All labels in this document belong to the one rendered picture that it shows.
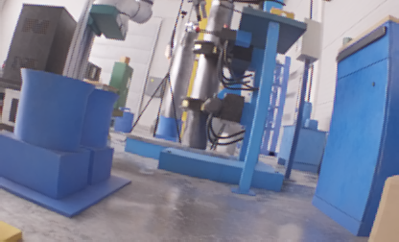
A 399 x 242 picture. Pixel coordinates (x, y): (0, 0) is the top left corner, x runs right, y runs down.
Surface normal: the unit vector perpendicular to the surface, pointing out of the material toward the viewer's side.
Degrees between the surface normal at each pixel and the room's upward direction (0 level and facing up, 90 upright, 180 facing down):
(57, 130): 90
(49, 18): 90
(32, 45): 90
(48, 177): 90
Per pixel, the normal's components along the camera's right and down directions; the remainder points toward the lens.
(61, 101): 0.63, 0.10
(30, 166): -0.03, -0.04
